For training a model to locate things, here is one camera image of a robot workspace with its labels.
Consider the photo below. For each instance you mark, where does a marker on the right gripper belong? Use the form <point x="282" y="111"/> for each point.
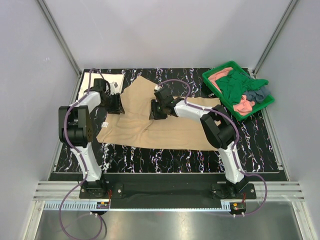
<point x="154" y="114"/>

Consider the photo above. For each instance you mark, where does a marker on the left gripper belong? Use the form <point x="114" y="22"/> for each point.
<point x="117" y="108"/>

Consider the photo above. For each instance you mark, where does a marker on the beige t-shirt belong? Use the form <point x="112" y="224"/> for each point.
<point x="134" y="128"/>

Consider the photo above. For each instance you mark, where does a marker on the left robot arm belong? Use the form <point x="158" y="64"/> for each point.
<point x="75" y="127"/>

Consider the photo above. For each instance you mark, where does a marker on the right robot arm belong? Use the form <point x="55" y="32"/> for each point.
<point x="217" y="126"/>

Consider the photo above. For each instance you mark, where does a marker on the folded white t-shirt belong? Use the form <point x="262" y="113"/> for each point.
<point x="115" y="80"/>

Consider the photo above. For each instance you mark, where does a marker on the green t-shirt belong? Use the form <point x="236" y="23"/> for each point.
<point x="236" y="83"/>

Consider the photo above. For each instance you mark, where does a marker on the pink t-shirt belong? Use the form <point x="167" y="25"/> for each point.
<point x="245" y="106"/>

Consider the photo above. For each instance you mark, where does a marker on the green plastic bin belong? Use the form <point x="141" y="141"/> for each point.
<point x="257" y="107"/>

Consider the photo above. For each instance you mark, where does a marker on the grey t-shirt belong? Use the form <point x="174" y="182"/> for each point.
<point x="257" y="96"/>

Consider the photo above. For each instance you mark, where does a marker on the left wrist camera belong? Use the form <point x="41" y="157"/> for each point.
<point x="101" y="84"/>

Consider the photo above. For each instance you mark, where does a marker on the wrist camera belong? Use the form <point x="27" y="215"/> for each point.
<point x="101" y="84"/>
<point x="162" y="93"/>

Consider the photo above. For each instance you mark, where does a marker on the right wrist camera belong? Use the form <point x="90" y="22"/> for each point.
<point x="162" y="93"/>

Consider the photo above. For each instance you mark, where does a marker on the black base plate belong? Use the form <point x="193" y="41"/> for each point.
<point x="175" y="188"/>

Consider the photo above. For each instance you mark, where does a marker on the white slotted cable duct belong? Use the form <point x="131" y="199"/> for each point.
<point x="139" y="206"/>

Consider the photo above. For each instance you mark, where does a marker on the left aluminium frame post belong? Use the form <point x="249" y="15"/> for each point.
<point x="58" y="35"/>

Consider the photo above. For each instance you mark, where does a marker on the aluminium frame post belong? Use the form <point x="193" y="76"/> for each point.
<point x="58" y="35"/>
<point x="275" y="35"/>

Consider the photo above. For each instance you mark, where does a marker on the right aluminium frame post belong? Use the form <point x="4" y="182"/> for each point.
<point x="275" y="35"/>

